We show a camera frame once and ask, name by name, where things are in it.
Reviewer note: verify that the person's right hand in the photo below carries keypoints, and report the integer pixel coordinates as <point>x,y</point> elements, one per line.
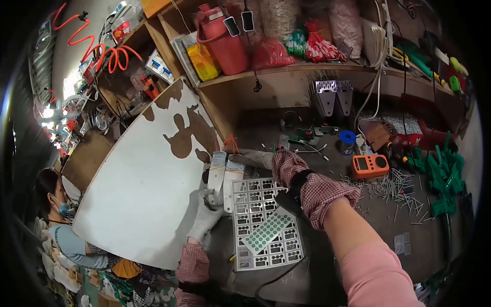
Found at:
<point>255,158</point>

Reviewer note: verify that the person's left hand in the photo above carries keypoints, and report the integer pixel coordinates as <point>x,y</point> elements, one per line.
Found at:
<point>203,222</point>

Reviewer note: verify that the person's right fingers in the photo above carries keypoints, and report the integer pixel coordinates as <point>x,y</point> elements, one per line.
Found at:
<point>238,157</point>

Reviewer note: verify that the person's left fingers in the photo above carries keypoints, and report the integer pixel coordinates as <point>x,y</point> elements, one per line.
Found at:
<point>207,197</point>

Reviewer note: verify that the white plastic housing strip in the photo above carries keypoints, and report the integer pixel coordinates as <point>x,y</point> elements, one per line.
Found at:
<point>216,172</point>

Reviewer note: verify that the white paper card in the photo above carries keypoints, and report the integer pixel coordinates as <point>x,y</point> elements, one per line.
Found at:
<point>232,180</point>

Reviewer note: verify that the white die-cut label sheet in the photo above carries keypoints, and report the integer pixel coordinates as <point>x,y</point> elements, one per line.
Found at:
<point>249,199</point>

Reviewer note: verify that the white board with brown patches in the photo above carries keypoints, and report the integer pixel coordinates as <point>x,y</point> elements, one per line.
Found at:
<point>145,184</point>

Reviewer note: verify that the black wrist band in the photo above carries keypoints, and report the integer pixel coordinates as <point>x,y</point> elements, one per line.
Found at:
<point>195,289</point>
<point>300,180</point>

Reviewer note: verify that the green dotted sticker sheet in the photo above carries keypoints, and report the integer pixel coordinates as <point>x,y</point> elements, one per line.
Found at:
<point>266,232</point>

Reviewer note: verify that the green circuit board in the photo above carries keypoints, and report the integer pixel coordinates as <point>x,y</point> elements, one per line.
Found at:
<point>305,135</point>

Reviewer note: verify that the wooden shelf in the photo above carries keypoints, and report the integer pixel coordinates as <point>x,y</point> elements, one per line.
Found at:
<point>268,82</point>

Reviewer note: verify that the yellow packet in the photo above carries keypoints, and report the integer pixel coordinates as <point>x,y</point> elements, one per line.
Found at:
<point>203,61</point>

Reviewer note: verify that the red plastic bag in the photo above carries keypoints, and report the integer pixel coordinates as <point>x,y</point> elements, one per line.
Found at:
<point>270,53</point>

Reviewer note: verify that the perforated metal holders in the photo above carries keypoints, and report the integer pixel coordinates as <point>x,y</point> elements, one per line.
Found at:
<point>330,96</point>

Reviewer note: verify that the red water jug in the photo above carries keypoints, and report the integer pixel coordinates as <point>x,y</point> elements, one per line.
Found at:
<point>226,42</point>

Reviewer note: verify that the bundle of green-white ties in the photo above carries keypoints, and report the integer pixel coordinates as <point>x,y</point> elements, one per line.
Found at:
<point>296,45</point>

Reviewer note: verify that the black hanging tag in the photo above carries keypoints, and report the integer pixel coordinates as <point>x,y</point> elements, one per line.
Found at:
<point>247,21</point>
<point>231,26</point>

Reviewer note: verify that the orange handheld meter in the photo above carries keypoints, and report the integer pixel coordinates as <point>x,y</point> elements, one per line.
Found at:
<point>370,165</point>

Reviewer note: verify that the bundle of red-white ties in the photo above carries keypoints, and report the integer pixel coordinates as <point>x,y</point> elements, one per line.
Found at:
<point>320,46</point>

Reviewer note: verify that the brown wooden block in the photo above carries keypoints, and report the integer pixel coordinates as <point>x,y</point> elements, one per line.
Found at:
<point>375,134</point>

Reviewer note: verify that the bag of beige ties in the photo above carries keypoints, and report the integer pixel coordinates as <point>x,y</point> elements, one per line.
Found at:
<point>280,17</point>

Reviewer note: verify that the cluttered workbench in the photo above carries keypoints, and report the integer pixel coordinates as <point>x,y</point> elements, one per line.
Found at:
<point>80,119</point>

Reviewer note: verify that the yellow black screwdriver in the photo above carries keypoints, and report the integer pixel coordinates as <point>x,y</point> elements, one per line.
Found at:
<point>397,152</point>

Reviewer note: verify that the heap of metal pins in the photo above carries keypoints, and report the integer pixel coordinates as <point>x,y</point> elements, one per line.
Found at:
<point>399,192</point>

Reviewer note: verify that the bag of pink ties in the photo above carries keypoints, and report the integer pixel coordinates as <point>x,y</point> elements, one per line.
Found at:
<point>345,27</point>

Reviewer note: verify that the red plastic tray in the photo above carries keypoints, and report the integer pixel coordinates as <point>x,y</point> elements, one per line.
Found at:
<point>433,138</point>

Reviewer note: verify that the green tools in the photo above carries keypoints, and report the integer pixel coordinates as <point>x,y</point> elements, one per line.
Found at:
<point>416,57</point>

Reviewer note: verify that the heap of green plastic parts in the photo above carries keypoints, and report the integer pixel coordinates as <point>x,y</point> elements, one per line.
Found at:
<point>445,176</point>

